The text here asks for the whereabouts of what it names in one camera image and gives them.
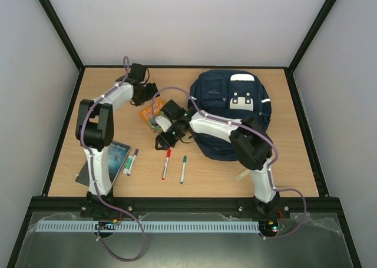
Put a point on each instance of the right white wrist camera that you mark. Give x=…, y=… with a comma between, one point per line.
x=163, y=122

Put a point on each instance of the red cap marker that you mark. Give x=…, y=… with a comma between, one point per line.
x=166, y=164

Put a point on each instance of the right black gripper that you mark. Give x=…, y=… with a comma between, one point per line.
x=164, y=139

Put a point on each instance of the purple cap marker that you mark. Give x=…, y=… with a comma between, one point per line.
x=132, y=162

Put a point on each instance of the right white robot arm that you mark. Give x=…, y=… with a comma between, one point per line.
x=252, y=146

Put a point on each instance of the green cap marker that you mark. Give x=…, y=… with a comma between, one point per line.
x=183, y=169

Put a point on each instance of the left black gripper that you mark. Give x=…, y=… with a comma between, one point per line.
x=153, y=92

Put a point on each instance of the green label glue stick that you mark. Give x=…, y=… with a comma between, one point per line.
x=128, y=164

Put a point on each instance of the black aluminium frame rail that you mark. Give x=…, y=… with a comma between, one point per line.
x=244, y=208

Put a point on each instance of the dark blue Wuthering Heights book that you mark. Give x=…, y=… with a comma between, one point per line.
x=117, y=155

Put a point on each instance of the light blue slotted cable duct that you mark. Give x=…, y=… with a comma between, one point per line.
x=75, y=226

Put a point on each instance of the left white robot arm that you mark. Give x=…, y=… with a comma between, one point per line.
x=95, y=123

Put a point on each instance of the yellow highlighter pen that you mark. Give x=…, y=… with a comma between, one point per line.
x=242, y=175

